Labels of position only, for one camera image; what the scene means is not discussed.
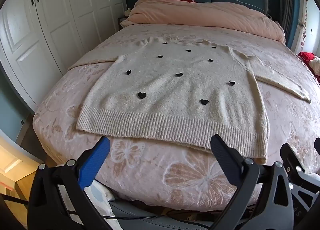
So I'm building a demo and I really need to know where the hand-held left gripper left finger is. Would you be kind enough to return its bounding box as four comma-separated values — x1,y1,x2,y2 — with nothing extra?
27,136,112,230

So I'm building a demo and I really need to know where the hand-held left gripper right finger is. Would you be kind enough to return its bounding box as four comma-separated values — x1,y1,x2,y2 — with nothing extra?
210,134,295,230

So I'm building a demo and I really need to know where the cream sweater with black hearts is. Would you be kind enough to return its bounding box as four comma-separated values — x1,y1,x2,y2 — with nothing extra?
71,35,312,165

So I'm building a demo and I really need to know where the white patterned cloth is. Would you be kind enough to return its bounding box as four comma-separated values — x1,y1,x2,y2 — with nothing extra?
85,182,118,230

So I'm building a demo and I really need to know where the pink butterfly blanket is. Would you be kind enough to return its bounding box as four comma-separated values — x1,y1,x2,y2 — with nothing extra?
32,24,320,212

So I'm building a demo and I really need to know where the cream fluffy cloth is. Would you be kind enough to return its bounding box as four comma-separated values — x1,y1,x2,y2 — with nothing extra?
309,56,320,75

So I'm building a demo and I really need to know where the wooden door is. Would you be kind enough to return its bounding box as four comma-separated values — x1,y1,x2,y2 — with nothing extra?
0,130,44,223

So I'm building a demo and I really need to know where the white wardrobe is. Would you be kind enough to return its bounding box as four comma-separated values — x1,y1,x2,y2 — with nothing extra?
0,0,129,113

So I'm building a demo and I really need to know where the pink duvet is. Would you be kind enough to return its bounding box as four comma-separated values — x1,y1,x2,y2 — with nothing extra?
119,0,287,43

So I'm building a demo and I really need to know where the grey curtain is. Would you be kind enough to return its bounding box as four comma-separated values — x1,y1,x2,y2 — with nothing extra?
277,0,294,38

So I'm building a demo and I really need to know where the black cable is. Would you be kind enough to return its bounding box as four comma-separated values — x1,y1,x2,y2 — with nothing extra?
101,214,213,229

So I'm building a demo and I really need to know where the grey padded bed frame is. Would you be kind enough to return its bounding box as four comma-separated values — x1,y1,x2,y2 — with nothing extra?
110,199,218,230

